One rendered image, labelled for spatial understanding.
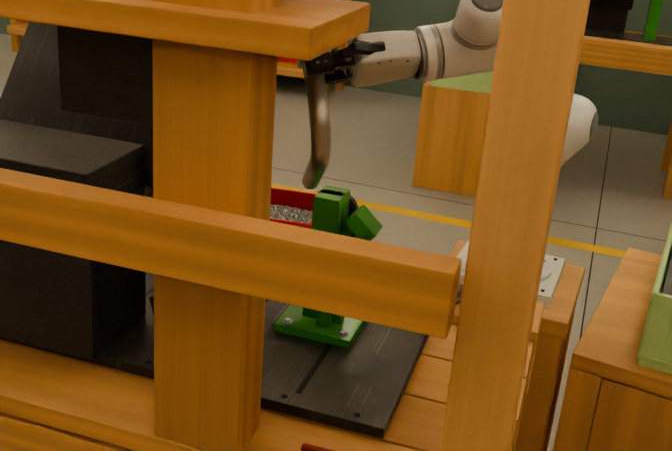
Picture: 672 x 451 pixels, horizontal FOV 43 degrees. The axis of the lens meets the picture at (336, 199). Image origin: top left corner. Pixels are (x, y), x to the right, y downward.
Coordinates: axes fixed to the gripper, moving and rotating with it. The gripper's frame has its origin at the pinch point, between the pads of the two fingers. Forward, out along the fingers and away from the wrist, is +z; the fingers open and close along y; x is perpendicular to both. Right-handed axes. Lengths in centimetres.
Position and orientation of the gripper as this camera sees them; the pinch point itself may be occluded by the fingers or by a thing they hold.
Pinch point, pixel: (318, 69)
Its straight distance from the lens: 128.8
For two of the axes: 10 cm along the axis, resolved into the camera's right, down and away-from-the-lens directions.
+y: 0.9, -2.6, -9.6
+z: -9.8, 1.7, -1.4
